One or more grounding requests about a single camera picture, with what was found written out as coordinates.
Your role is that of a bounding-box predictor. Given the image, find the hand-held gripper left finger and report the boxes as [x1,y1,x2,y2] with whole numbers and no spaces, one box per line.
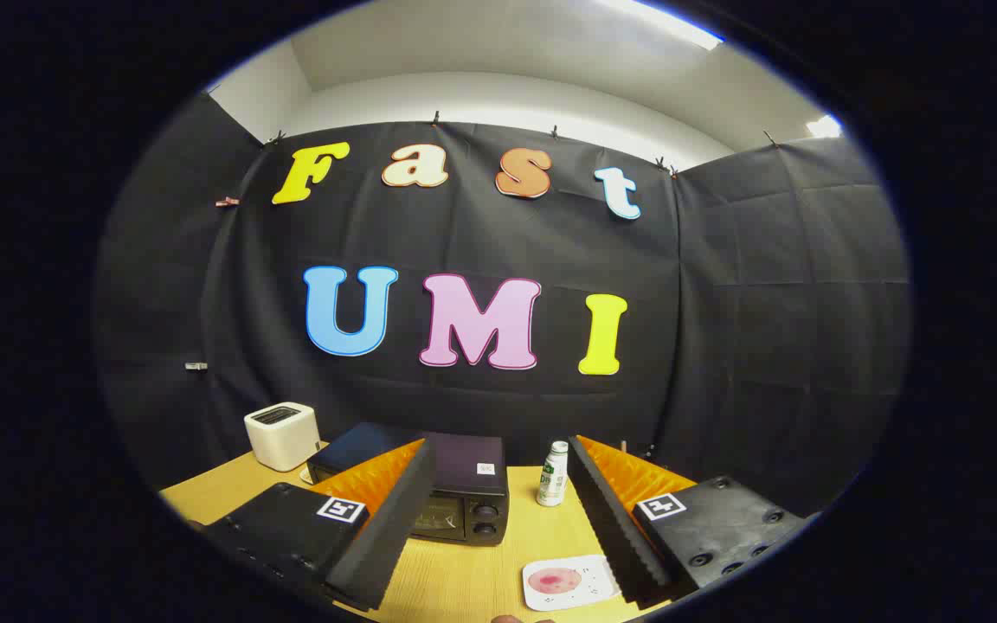
[201,438,437,613]

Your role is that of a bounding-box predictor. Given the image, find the pink meat slice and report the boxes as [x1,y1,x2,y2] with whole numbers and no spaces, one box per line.
[528,567,582,595]

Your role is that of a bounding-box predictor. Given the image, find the white bread toaster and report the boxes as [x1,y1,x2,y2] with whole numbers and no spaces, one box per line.
[244,402,322,472]

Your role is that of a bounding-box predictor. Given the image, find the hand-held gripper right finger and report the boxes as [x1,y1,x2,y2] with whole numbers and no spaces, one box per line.
[568,434,811,607]

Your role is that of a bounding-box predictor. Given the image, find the white square plate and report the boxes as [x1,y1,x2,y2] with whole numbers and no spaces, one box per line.
[522,554,622,613]

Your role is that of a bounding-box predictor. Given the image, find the black toaster oven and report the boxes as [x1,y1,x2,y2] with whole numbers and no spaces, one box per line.
[306,421,511,546]

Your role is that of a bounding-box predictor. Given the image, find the white bottle green label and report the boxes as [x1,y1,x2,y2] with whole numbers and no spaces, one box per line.
[537,440,569,507]

